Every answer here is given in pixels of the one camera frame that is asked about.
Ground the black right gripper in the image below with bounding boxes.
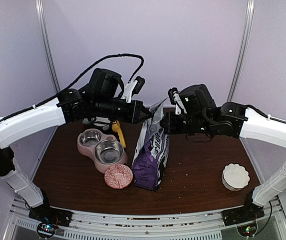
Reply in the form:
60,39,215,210
160,111,212,135

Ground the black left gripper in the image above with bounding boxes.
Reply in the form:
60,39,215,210
92,95,152,124

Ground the yellow plastic food scoop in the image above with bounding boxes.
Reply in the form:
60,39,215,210
111,120,126,149

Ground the purple puppy food bag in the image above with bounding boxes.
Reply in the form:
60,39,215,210
131,100,170,191

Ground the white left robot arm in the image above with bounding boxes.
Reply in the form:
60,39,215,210
0,68,152,222

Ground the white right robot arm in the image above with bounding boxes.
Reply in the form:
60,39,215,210
162,84,286,221

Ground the pink double pet feeder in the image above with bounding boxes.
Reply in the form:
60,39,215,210
77,128,128,173

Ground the white scalloped ceramic bowl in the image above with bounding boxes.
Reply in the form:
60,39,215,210
222,163,250,192

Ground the red patterned ceramic bowl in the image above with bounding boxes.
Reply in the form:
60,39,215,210
104,164,133,190

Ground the right round circuit board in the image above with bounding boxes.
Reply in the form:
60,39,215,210
237,222,258,237

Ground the round circuit board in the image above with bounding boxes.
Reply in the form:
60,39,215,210
36,222,58,239
237,222,258,237

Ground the left round circuit board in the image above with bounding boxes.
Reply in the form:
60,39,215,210
36,222,58,239

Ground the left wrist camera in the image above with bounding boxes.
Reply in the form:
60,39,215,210
121,76,145,103

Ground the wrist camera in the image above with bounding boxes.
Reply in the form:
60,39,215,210
121,76,145,103
168,87,185,115

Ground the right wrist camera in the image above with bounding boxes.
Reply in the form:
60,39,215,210
168,87,185,115

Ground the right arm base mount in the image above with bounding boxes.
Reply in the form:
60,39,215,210
222,190,265,226

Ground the aluminium front frame rail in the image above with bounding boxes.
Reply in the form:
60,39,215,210
1,197,286,240

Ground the aluminium right corner post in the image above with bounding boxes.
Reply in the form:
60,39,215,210
227,0,255,102

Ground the aluminium corner post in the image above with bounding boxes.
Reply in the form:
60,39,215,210
35,0,60,93
227,0,255,102

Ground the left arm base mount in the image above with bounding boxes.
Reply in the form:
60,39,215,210
28,189,72,227

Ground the aluminium left corner post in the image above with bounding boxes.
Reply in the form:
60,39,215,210
35,0,60,93

